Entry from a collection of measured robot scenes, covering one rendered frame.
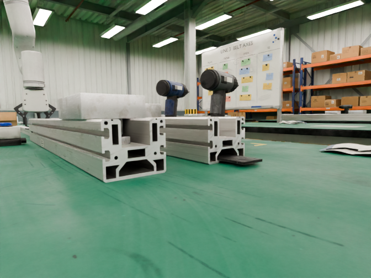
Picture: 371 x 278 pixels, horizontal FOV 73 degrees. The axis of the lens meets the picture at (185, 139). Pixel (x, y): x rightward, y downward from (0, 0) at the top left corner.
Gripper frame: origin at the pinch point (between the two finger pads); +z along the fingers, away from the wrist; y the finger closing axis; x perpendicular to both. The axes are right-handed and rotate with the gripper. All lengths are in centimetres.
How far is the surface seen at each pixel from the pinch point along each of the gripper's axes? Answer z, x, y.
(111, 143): 1, 99, 4
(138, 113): -3, 92, -4
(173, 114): -3, 55, -38
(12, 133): 2.2, 35.5, 11.2
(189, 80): -127, -590, -560
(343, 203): 6, 123, -10
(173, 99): -9, 54, -38
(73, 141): 2, 85, 5
